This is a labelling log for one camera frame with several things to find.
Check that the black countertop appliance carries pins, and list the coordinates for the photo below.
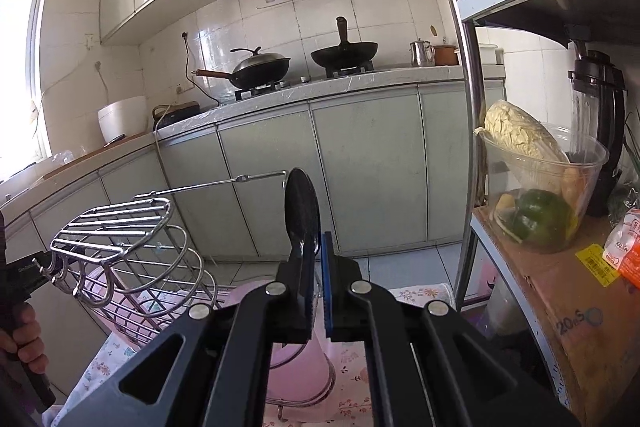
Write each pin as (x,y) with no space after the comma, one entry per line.
(177,113)

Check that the cardboard box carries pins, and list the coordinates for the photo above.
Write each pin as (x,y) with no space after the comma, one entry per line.
(550,297)

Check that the wooden cutting board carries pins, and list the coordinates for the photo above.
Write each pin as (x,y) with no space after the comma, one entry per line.
(95,154)

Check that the green bell pepper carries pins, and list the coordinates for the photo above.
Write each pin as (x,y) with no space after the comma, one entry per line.
(542,217)

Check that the brown pot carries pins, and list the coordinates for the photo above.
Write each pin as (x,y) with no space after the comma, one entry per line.
(446,55)

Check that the black knife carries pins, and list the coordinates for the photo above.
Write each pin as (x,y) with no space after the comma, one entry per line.
(116,138)

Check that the pink utensil holder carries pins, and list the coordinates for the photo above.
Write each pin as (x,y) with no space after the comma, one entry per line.
(295,372)

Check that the black blender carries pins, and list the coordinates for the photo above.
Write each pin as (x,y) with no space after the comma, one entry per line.
(602,132)

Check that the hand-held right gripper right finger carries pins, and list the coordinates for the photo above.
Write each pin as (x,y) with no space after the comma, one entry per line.
(327,287)

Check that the metal kettle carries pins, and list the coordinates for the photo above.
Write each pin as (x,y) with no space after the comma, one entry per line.
(421,53)

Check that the napa cabbage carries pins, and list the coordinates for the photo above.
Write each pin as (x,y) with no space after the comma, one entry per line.
(520,137)

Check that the white wall switch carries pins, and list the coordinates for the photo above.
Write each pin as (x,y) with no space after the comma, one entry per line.
(90,42)

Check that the black wok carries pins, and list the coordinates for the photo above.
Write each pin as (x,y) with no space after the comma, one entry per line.
(345,52)

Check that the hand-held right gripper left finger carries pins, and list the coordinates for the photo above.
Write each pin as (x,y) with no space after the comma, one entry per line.
(295,307)

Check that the orange white snack packet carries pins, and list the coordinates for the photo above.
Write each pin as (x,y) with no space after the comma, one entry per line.
(625,252)

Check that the person's left hand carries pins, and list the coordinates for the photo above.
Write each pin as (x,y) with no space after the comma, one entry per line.
(27,332)

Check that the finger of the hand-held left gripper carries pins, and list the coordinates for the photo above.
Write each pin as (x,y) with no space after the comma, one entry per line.
(46,263)

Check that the window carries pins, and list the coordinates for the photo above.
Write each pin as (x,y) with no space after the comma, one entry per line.
(20,72)

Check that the pale green lower cabinets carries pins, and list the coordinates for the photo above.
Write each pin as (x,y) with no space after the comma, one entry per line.
(370,167)

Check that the glass wok lid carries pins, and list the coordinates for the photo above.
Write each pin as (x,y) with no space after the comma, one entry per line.
(260,59)

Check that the white storage box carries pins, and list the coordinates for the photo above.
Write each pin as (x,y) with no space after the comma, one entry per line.
(489,55)

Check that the black plastic spoon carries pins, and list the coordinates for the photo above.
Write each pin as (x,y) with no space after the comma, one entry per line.
(301,202)

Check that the clear plastic bag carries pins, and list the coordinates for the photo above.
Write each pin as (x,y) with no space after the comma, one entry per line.
(62,158)

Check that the clear plastic container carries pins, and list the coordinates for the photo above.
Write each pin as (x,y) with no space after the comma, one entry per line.
(500,167)

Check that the floral tablecloth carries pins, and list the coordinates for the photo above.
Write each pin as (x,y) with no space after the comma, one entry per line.
(350,372)

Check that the metal shelf unit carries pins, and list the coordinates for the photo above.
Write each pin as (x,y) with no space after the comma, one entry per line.
(467,72)

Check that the white rice cooker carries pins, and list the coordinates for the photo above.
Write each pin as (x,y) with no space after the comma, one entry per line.
(124,119)

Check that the gas stove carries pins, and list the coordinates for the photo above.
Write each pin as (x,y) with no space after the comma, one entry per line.
(305,79)

